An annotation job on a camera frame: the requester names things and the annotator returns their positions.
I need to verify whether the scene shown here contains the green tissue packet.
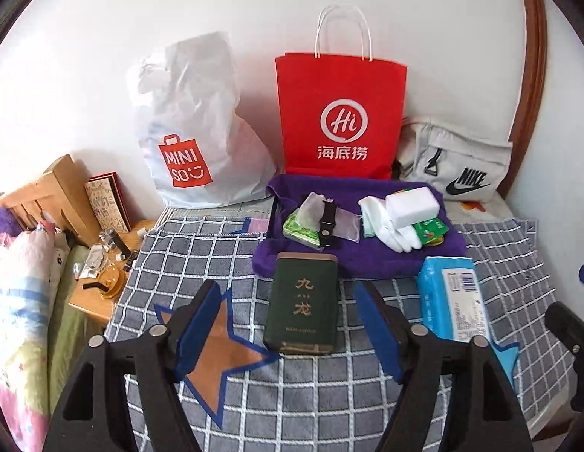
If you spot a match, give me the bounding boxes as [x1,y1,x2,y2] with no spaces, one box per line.
[297,192,363,246]

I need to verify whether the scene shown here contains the red paper bag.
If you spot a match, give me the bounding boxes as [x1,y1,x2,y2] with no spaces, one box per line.
[274,5,409,180]

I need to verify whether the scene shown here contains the white plastic shopping bag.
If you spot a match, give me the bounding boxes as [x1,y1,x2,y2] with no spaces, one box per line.
[127,32,278,208]

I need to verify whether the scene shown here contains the dark green tin box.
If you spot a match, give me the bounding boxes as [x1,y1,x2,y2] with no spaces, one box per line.
[263,252,340,355]

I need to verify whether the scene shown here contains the floral quilt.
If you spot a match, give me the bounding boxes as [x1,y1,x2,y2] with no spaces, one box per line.
[0,226,73,434]

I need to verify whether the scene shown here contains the green wet wipe pack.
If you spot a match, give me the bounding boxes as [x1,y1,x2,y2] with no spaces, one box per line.
[281,207,321,248]

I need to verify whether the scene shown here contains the green foil packet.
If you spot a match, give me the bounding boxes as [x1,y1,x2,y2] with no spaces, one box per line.
[411,219,450,248]

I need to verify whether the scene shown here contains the purple plush toy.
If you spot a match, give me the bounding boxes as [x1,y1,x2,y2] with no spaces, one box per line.
[0,207,22,238]

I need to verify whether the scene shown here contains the glass perfume bottle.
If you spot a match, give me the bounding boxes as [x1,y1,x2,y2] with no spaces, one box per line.
[98,228,133,257]

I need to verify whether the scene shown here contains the round amber glass dish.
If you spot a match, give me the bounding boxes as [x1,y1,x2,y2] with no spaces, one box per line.
[96,266,123,299]

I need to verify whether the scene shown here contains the wooden nightstand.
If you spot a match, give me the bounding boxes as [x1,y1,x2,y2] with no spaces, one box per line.
[68,219,156,328]

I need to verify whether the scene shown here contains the wooden bedside table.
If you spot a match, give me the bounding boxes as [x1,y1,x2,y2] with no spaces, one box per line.
[84,172,133,234]

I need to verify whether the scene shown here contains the black watch strap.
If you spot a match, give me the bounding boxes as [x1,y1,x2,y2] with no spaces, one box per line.
[316,200,342,248]

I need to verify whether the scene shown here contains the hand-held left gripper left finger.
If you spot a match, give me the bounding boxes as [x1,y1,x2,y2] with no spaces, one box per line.
[42,280,227,452]

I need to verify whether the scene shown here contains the blue tissue pack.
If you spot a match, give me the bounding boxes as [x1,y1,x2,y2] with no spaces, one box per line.
[416,257,493,344]

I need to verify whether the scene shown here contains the brown wooden door frame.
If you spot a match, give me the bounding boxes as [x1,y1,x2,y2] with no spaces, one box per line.
[506,0,549,199]

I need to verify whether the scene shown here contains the green bed sheet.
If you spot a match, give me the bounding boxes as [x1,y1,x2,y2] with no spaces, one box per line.
[47,245,107,415]

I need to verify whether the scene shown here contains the grey waist bag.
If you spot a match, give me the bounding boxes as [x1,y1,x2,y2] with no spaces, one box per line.
[396,118,514,196]

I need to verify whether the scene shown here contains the white sponge block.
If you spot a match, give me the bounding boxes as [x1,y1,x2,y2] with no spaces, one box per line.
[385,186,441,229]

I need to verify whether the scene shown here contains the white cotton glove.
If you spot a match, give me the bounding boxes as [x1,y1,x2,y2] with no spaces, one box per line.
[358,195,423,252]

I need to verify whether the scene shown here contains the wooden headboard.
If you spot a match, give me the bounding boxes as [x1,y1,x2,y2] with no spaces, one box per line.
[0,153,92,246]

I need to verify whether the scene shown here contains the grey plaid star cloth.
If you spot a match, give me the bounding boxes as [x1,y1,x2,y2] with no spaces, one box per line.
[104,205,580,452]

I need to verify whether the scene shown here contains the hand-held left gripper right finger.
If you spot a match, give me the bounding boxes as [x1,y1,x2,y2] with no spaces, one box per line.
[351,281,532,452]

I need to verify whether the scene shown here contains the purple towel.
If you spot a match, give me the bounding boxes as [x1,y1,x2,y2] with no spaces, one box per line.
[252,173,467,279]

